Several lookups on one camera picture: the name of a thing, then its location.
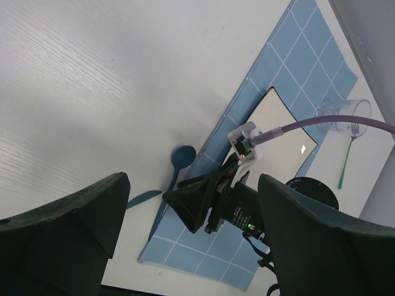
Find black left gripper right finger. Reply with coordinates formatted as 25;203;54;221
258;174;394;295

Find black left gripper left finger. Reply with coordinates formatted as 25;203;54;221
1;172;130;295

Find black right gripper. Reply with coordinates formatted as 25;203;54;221
162;160;266;240

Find dark blue plastic knife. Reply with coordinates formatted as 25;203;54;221
127;190;162;209

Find dark blue plastic spoon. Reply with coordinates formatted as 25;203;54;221
167;145;196;191

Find square white plate black rim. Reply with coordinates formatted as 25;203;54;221
246;87;317;189

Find silver metal fork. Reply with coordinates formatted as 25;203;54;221
337;123;360;190

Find clear wine glass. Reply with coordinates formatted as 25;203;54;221
316;98;373;138

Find blue checked cloth napkin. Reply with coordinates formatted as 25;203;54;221
138;1;357;291

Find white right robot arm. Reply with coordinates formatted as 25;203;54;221
163;157;346;281

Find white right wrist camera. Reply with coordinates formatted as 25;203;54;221
227;121;275;186

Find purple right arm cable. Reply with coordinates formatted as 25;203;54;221
243;114;395;149

